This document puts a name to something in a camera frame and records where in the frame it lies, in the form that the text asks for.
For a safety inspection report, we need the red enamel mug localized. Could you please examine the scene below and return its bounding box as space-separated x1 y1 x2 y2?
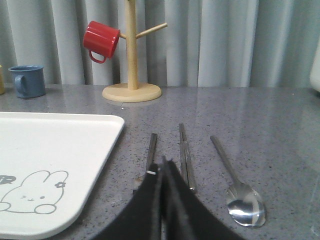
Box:
82 21 121 64

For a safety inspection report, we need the silver metal spoon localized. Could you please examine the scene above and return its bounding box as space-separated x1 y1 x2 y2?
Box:
210 135 267 228

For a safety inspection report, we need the wooden mug tree stand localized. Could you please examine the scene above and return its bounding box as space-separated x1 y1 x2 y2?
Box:
102 0 168 103

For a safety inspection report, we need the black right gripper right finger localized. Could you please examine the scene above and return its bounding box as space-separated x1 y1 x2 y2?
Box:
161 156 243 240

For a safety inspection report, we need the white appliance at right edge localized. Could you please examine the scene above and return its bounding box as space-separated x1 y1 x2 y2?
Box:
309 41 320 92

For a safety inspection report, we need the yellow enamel mug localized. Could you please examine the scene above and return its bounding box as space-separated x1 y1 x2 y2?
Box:
0 65 5 95

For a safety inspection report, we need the silver metal fork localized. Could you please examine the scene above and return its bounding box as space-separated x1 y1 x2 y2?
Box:
132 132 158 196

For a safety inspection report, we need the cream rabbit print tray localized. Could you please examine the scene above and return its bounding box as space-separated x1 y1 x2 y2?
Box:
0 112 125 240

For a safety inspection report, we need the blue enamel mug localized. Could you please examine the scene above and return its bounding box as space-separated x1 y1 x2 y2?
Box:
8 65 46 99

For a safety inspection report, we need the grey pleated curtain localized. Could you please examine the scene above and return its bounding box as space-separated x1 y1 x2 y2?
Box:
0 0 320 87

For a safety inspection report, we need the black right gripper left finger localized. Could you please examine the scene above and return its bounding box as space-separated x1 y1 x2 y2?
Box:
93 162 164 240

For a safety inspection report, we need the silver metal chopstick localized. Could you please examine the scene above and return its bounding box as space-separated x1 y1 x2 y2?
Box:
183 141 197 193
178 123 189 186

